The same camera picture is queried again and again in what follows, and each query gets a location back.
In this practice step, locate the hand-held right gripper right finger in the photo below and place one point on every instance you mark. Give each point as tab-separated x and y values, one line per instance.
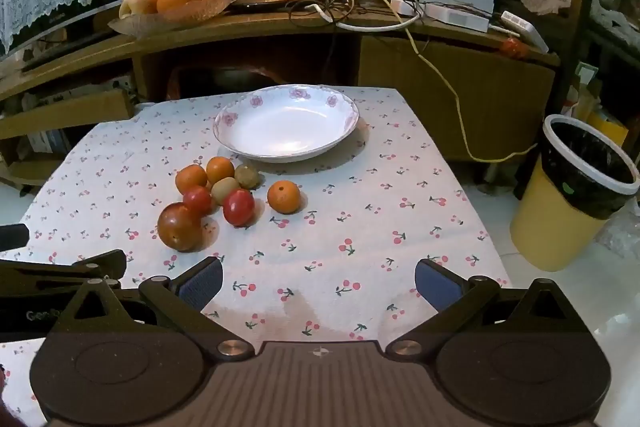
439	283

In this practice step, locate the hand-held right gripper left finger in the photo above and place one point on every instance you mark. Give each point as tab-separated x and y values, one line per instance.
202	283

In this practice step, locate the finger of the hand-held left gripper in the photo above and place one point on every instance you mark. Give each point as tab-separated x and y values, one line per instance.
60	271
12	237

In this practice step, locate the large dark red apple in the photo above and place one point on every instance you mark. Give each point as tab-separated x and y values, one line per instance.
179	227

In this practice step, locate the red tomato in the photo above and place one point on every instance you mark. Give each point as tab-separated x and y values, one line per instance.
197	200
238	207

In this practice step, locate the brown kiwi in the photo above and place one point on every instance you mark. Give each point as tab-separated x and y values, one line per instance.
247	175
225	190

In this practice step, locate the small orange tangerine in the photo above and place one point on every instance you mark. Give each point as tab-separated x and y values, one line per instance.
283	197
191	179
220	170

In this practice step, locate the white floral plate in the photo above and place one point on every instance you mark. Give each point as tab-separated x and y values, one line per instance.
285	127

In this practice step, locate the cherry print tablecloth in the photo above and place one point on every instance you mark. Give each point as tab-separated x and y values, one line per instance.
350	207

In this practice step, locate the yellow trash bin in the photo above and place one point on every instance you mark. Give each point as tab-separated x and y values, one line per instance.
545	227

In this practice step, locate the black bin liner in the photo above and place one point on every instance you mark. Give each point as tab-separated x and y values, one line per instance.
585	172

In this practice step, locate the clear plastic bag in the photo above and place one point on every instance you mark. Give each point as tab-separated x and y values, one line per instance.
620	227

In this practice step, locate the wooden cabinet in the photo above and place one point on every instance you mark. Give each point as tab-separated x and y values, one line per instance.
400	72

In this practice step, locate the small red object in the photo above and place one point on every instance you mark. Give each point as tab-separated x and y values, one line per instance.
515	48

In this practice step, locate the fruit basket on shelf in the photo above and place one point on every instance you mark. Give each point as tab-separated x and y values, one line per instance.
150	24

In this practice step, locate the white rectangular device box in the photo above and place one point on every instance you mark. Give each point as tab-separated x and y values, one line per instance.
457	18

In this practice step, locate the yellow apple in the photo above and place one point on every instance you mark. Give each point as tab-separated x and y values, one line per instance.
139	3

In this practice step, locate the white power adapter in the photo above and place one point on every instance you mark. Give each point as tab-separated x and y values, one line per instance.
525	31

